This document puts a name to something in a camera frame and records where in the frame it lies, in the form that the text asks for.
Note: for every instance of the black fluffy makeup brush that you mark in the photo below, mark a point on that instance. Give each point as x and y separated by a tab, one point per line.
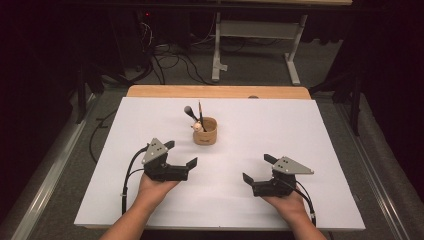
188	110

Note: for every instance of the person's left hand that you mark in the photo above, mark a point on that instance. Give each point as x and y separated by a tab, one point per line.
151	193

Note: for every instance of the black metal stand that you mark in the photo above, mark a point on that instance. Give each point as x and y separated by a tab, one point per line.
81	96
356	106

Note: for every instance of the thin gold black makeup brush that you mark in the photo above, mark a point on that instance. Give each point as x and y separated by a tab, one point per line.
200	111

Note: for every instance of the large white board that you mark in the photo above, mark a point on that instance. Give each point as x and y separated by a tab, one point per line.
266	126

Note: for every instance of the dark equipment with red light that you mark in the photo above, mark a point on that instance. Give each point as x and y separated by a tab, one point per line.
146	15

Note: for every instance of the tan bear pen holder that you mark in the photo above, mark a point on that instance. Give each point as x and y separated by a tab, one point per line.
206	136

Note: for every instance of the white metal frame desk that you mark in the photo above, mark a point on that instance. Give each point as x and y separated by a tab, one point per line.
256	29

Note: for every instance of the metal floor rail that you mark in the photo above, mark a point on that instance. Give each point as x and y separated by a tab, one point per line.
376	186
50	180

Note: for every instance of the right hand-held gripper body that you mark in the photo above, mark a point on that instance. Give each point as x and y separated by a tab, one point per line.
283	183

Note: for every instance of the person's right hand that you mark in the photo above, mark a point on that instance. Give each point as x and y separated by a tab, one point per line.
290	206

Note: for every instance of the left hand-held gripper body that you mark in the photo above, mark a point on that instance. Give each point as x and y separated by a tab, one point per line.
163	171

